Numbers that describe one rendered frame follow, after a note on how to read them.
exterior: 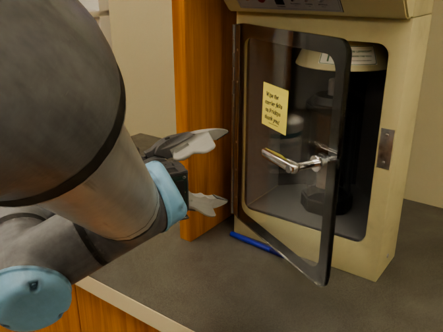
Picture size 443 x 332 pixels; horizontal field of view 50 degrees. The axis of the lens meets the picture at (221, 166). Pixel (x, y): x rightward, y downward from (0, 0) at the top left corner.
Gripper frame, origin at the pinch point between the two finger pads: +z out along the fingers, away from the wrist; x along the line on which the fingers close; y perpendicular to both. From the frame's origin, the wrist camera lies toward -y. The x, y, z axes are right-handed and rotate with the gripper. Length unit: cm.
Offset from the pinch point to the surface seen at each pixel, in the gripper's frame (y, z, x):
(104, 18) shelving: -115, 13, 13
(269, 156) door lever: 0.1, 8.6, 0.1
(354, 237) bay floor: 2.3, 26.8, -18.4
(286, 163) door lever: 4.7, 8.6, 0.5
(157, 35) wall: -95, 26, 8
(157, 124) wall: -97, 25, -23
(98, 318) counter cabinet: -23.2, -16.6, -39.3
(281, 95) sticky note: -4.6, 13.5, 8.5
